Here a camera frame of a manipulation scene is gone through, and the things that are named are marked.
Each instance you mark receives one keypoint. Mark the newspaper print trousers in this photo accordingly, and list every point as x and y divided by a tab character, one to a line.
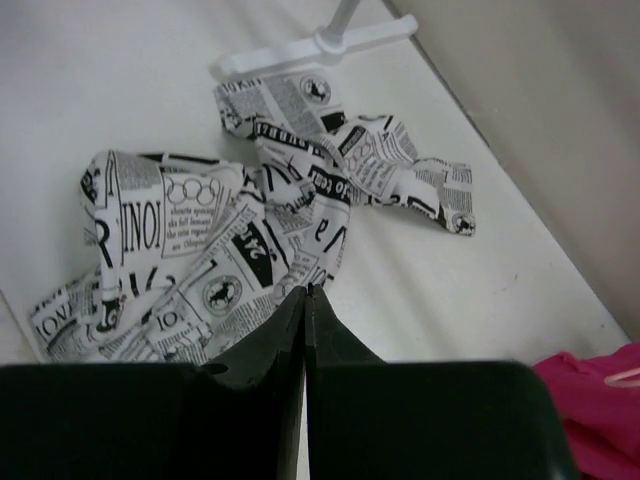
194	253

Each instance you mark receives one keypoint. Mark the white clothes rack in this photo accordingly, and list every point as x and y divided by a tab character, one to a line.
327	45

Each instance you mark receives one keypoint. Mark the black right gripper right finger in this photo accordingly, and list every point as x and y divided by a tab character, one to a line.
372	419

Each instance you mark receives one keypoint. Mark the pink garment on hanger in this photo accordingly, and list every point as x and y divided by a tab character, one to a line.
598	402

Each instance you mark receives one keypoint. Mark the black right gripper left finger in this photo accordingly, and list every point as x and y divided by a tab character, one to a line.
237	417

